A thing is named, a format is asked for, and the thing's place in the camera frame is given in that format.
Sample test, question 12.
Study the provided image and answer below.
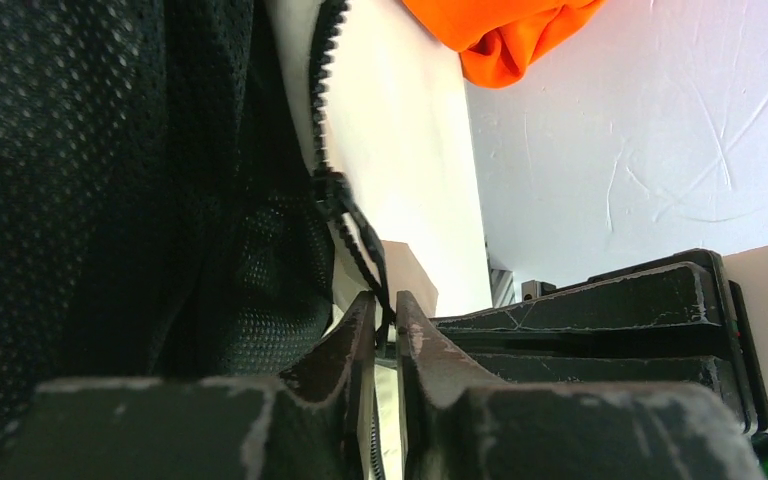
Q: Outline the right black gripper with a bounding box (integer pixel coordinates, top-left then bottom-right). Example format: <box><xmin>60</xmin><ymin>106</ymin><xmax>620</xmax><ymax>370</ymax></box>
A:
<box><xmin>434</xmin><ymin>249</ymin><xmax>768</xmax><ymax>434</ymax></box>

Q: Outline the beige zip jacket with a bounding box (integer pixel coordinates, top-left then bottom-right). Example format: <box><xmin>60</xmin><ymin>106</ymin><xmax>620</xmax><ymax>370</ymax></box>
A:
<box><xmin>0</xmin><ymin>1</ymin><xmax>489</xmax><ymax>457</ymax></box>

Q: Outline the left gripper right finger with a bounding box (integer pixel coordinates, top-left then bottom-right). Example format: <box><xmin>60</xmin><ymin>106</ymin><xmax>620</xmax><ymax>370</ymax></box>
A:
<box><xmin>396</xmin><ymin>291</ymin><xmax>764</xmax><ymax>479</ymax></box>

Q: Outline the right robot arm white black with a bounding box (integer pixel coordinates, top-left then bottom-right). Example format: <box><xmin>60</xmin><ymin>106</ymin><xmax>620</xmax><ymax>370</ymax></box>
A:
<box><xmin>434</xmin><ymin>246</ymin><xmax>768</xmax><ymax>477</ymax></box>

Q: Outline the orange jacket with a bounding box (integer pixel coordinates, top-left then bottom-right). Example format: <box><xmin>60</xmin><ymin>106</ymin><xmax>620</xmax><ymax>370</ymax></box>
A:
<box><xmin>402</xmin><ymin>0</ymin><xmax>604</xmax><ymax>89</ymax></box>

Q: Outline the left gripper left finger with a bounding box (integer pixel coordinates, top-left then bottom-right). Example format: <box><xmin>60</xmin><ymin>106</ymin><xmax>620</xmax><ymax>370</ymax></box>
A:
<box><xmin>0</xmin><ymin>292</ymin><xmax>377</xmax><ymax>479</ymax></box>

